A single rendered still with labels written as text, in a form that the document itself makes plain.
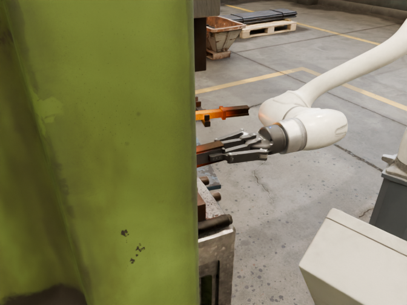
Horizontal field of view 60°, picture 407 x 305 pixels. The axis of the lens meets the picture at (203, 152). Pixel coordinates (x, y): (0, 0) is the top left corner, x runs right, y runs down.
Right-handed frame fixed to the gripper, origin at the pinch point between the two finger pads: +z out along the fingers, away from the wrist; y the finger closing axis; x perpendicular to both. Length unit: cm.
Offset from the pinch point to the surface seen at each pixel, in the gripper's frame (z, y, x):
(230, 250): 0.6, -15.9, -16.6
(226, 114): -24.1, 35.8, -9.7
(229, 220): 1.0, -15.1, -7.9
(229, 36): -193, 359, -69
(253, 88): -172, 255, -101
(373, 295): 5, -52, 15
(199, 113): -14.2, 37.3, -8.1
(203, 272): 7.0, -15.0, -21.9
